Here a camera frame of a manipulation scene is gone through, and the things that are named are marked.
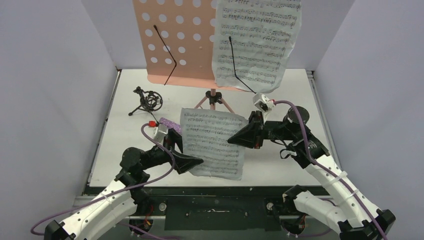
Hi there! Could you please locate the pink perforated music stand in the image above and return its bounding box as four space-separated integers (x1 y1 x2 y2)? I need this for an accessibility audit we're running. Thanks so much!
132 0 236 95

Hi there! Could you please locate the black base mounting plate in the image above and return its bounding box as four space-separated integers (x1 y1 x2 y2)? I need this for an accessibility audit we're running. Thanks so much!
126 186 300 231

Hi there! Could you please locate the white sheet music paper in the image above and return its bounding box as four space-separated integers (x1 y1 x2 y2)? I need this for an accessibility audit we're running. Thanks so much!
212 0 302 93
180 108 248 181

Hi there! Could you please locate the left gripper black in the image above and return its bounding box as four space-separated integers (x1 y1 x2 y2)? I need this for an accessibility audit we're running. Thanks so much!
139 129 204 173

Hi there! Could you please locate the black microphone shock mount tripod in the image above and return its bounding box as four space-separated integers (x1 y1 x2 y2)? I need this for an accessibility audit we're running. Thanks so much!
128 86 164 125

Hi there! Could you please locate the right wrist camera silver box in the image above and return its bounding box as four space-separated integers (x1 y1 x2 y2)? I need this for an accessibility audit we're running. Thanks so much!
252 93 275 113

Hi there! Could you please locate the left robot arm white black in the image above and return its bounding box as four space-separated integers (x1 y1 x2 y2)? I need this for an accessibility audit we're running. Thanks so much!
42 137 204 240

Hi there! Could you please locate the left wrist camera silver box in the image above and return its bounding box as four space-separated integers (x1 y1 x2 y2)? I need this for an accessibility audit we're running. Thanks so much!
148 121 168 143

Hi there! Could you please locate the purple glitter microphone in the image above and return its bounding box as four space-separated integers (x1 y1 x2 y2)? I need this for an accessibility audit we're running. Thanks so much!
159 117 182 134

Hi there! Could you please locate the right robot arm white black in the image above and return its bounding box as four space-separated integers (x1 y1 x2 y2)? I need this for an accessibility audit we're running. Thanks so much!
228 106 396 240

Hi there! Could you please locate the wrist camera silver box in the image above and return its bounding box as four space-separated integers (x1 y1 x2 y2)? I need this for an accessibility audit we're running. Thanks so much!
252 93 275 113
148 121 168 143

